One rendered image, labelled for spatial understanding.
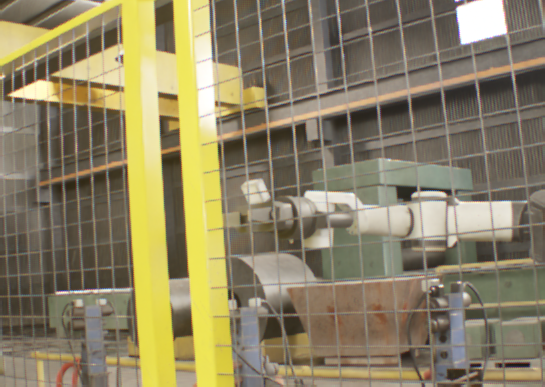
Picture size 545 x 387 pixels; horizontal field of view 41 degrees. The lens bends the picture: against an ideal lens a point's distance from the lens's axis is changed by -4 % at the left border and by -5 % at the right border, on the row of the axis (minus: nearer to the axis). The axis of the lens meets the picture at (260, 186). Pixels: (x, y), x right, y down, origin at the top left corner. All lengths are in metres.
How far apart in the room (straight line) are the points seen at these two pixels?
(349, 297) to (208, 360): 7.90
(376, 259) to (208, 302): 10.02
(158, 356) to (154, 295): 0.12
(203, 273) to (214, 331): 0.10
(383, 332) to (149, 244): 7.77
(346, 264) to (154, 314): 10.24
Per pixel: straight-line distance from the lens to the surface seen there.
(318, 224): 1.53
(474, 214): 1.69
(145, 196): 1.45
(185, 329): 11.71
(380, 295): 9.01
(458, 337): 1.93
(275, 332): 10.25
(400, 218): 1.66
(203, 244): 1.33
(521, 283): 10.65
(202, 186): 1.33
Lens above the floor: 1.23
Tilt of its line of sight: 7 degrees up
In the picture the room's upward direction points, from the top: 4 degrees counter-clockwise
